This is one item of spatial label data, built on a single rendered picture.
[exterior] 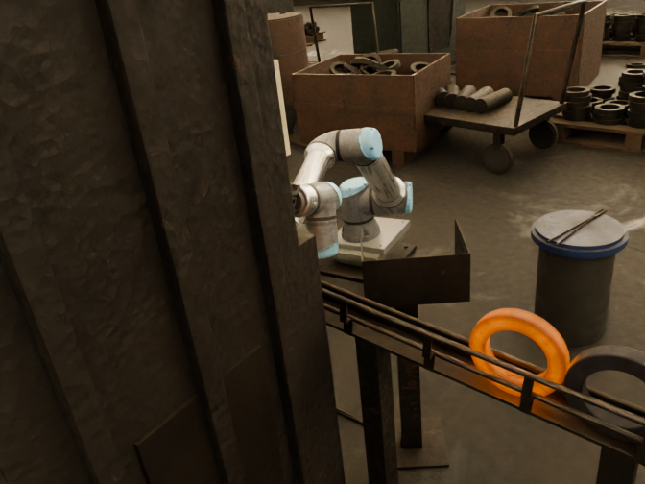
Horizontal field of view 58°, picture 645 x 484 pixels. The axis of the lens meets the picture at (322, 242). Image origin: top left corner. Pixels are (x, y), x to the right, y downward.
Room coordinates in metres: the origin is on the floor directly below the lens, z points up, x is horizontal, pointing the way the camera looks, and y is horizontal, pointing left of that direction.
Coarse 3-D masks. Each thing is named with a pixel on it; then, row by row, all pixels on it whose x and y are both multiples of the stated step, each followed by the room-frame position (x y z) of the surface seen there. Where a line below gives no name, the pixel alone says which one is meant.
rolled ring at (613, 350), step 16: (592, 352) 0.80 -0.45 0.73; (608, 352) 0.79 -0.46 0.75; (624, 352) 0.78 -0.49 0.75; (640, 352) 0.77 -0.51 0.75; (576, 368) 0.81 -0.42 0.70; (592, 368) 0.79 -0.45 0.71; (608, 368) 0.78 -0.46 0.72; (624, 368) 0.76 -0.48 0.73; (640, 368) 0.75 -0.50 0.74; (576, 384) 0.81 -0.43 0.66; (576, 400) 0.81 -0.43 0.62; (592, 416) 0.79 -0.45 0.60; (608, 416) 0.79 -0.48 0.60; (608, 432) 0.77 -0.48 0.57; (640, 432) 0.74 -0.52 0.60
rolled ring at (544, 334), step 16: (480, 320) 0.94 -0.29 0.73; (496, 320) 0.91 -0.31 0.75; (512, 320) 0.89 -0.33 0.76; (528, 320) 0.88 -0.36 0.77; (544, 320) 0.88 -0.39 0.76; (480, 336) 0.93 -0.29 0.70; (528, 336) 0.87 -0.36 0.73; (544, 336) 0.85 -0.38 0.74; (560, 336) 0.86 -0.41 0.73; (544, 352) 0.85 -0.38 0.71; (560, 352) 0.84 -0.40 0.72; (480, 368) 0.93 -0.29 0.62; (496, 368) 0.92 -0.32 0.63; (560, 368) 0.83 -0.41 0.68; (496, 384) 0.91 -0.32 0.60
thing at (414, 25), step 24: (360, 0) 6.76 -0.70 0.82; (384, 0) 6.50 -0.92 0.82; (408, 0) 6.45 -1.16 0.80; (432, 0) 6.68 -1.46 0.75; (456, 0) 6.94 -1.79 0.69; (360, 24) 6.78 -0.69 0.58; (384, 24) 6.51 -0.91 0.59; (408, 24) 6.44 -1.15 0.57; (432, 24) 6.68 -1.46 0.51; (360, 48) 6.80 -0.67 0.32; (384, 48) 6.52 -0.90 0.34; (408, 48) 6.43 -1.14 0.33; (432, 48) 6.67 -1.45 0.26
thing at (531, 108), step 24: (528, 48) 3.34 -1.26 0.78; (456, 96) 3.92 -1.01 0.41; (480, 96) 3.83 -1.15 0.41; (504, 96) 3.82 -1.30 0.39; (432, 120) 3.81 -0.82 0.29; (456, 120) 3.66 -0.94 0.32; (480, 120) 3.58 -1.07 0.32; (504, 120) 3.52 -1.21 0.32; (528, 120) 3.47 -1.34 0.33; (504, 144) 3.46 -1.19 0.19; (552, 144) 3.77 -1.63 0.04; (504, 168) 3.41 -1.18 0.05
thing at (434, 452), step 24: (360, 240) 1.36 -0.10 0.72; (456, 240) 1.40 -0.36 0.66; (384, 264) 1.24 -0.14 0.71; (408, 264) 1.24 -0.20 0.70; (432, 264) 1.23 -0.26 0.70; (456, 264) 1.23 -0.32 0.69; (384, 288) 1.24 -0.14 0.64; (408, 288) 1.24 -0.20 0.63; (432, 288) 1.23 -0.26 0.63; (456, 288) 1.23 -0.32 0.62; (408, 312) 1.31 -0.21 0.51; (408, 384) 1.31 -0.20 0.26; (408, 408) 1.31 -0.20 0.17; (408, 432) 1.31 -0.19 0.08; (432, 432) 1.37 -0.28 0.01; (408, 456) 1.28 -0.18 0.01; (432, 456) 1.27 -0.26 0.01
